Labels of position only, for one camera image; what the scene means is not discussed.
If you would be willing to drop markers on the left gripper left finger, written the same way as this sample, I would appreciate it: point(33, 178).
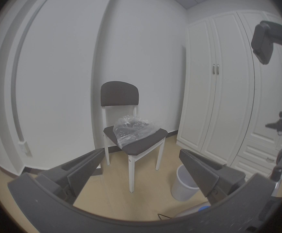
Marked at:
point(65, 181)

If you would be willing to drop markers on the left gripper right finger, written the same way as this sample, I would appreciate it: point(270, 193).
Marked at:
point(211, 176)

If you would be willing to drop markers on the clear plastic bag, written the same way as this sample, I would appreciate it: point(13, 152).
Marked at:
point(131, 130)

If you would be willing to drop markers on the white trash bin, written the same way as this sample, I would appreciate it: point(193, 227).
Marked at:
point(182, 188)

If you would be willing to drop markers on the white wardrobe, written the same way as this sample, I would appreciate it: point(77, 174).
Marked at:
point(196, 81)

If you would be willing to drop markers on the grey and white chair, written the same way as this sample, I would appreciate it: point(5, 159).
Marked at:
point(119, 93)

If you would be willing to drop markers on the wall socket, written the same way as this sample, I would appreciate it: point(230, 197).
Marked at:
point(24, 149)

